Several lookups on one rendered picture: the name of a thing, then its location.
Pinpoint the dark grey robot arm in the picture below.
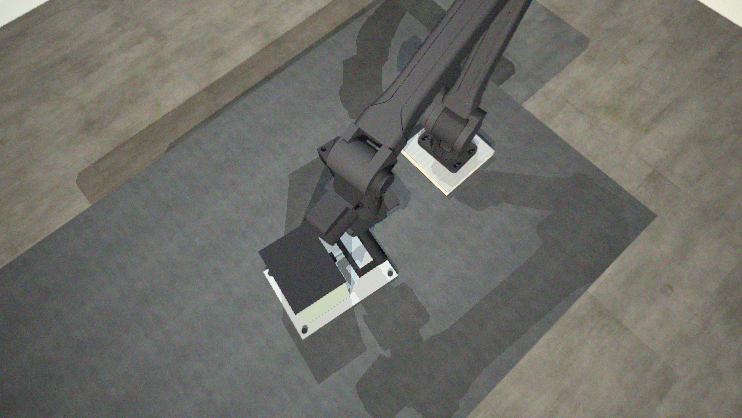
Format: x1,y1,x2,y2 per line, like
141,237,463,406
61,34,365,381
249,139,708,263
303,0,532,246

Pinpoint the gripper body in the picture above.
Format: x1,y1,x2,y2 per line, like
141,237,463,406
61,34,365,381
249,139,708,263
346,186,399,237

